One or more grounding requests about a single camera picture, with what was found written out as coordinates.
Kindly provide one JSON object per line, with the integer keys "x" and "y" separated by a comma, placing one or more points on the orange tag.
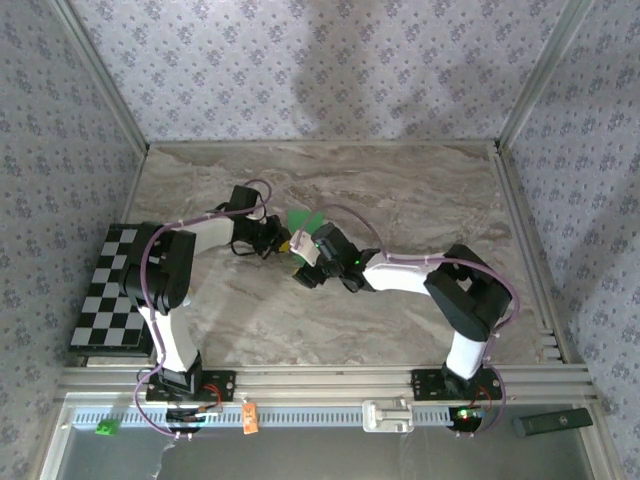
{"x": 250, "y": 417}

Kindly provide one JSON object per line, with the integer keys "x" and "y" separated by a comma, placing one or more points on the aluminium side rail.
{"x": 527, "y": 240}

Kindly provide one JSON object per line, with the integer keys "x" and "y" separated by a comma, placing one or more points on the round black controller board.
{"x": 465, "y": 416}
{"x": 185, "y": 415}

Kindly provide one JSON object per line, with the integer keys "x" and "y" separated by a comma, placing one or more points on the long aluminium mounting rail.
{"x": 325, "y": 385}

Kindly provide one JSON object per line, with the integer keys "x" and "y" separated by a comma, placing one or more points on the small green connector block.
{"x": 107, "y": 427}

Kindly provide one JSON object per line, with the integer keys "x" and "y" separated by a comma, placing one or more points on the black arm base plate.
{"x": 425, "y": 385}
{"x": 225, "y": 385}

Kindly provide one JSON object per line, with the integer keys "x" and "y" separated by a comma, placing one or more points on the long black device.
{"x": 552, "y": 422}

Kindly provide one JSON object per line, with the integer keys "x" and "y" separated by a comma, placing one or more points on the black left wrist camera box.
{"x": 245, "y": 199}

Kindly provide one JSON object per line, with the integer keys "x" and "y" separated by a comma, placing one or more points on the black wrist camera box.
{"x": 245, "y": 199}
{"x": 332, "y": 245}

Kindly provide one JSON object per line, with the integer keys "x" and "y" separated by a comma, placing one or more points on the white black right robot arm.
{"x": 400, "y": 277}

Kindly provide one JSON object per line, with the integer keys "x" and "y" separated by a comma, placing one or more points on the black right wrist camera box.
{"x": 332, "y": 245}

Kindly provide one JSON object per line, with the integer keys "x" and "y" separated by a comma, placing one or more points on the black grey checkerboard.
{"x": 105, "y": 300}

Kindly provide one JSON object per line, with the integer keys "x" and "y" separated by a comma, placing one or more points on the aluminium corner post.
{"x": 541, "y": 75}
{"x": 107, "y": 80}

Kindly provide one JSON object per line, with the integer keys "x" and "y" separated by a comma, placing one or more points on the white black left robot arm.
{"x": 170, "y": 340}

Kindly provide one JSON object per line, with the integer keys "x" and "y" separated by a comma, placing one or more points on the white plastic latch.
{"x": 387, "y": 415}

